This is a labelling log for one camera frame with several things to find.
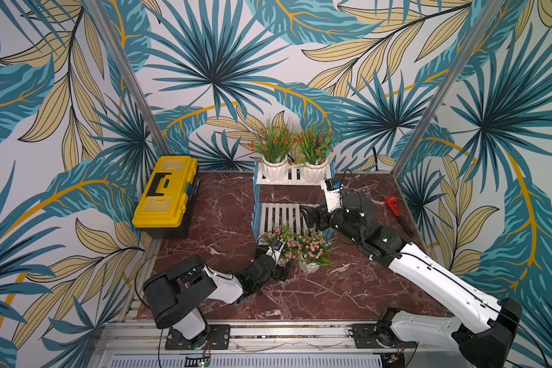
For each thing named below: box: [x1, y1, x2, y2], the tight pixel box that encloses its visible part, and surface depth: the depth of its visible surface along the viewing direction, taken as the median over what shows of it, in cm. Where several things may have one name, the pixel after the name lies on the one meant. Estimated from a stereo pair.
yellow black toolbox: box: [131, 155, 201, 240], surface depth 90 cm
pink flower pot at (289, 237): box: [258, 224, 301, 267], surface depth 80 cm
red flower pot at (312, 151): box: [295, 123, 335, 183], surface depth 77 cm
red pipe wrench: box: [384, 195, 414, 237], surface depth 108 cm
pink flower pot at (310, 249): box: [285, 228, 339, 273], surface depth 80 cm
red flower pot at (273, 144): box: [247, 119, 293, 184], surface depth 76 cm
